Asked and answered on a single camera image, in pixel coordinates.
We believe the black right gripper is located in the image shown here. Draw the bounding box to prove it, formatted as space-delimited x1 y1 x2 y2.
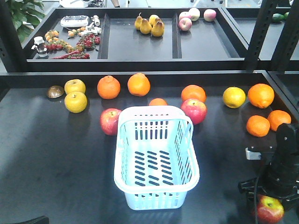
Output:
238 174 299 210

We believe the dark red apple front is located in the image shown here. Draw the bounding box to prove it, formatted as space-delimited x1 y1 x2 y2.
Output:
256 195 285 224

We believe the light blue plastic basket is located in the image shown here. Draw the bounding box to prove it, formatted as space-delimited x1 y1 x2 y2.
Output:
114 105 200 210

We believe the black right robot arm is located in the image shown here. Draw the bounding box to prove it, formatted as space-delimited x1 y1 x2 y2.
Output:
238 123 299 210

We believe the small orange front left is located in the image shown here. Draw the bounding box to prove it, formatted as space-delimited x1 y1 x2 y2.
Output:
246 115 270 137

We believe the small orange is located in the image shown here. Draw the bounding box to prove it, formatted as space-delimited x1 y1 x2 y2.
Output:
246 115 270 137
149 98 168 106
267 110 292 132

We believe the small orange front right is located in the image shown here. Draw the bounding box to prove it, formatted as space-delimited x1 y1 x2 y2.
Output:
267 110 292 132

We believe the orange near right edge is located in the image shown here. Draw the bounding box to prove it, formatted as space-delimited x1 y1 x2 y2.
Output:
248 84 275 109

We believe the yellow orange fruit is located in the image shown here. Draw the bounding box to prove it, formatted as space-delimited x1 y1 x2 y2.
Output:
222 87 246 109

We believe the pink red apple centre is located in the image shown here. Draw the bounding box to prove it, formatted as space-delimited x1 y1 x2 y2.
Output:
181 98 207 125

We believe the pink red apple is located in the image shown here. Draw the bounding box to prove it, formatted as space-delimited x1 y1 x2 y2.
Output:
181 98 207 125
100 108 121 136

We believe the orange behind centre apple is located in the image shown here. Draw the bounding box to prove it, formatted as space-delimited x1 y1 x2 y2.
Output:
181 84 206 103

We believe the small orange middle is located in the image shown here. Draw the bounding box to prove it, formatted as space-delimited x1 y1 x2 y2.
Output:
149 98 168 106

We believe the green avocado upper shelf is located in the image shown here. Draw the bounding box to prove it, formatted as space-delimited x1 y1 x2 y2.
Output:
271 13 284 23

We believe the orange rear middle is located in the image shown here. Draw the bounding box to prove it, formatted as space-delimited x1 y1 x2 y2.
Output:
127 73 151 97

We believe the pink apple upper right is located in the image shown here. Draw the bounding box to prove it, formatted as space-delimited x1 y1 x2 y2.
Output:
203 9 217 22

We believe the pink red apple far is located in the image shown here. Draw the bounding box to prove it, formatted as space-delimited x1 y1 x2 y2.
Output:
100 108 121 136

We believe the pink apple upper front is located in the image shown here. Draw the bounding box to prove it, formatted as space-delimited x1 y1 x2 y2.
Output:
178 18 192 31

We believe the pink apple upper middle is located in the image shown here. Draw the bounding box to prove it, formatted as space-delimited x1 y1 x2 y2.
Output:
188 7 200 21

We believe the pink apple upper left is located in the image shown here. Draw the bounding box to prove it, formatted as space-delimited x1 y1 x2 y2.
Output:
178 11 191 20

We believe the orange rear left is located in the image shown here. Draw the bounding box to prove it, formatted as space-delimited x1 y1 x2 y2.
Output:
97 75 121 99

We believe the yellow brown pears cluster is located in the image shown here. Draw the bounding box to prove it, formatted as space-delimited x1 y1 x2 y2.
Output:
134 13 164 37

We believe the yellow green apple front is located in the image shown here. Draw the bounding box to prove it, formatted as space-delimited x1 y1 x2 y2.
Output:
64 91 88 113

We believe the yellow green apple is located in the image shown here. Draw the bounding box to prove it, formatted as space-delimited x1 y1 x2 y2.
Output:
64 91 88 113
64 79 86 94

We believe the black upper display shelf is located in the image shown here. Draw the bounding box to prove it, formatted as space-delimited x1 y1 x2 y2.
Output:
0 7 299 72

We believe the yellow green apple rear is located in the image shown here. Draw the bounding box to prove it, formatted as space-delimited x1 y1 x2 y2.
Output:
64 79 86 94

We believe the red chili pepper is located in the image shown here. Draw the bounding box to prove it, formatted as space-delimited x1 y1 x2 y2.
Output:
52 50 79 59

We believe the brown half shell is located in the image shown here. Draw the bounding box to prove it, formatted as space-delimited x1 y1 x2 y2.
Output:
47 85 64 98

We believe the white electronic device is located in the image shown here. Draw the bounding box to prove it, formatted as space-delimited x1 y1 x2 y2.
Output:
60 15 89 28

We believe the white capped small bottle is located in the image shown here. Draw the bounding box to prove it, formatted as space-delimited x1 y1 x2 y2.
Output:
31 36 48 57

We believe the green potted plant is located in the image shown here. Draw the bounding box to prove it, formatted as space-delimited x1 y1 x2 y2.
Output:
5 0 45 43

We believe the black shelf upright post right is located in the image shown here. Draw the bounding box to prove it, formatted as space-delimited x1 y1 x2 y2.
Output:
271 0 299 73

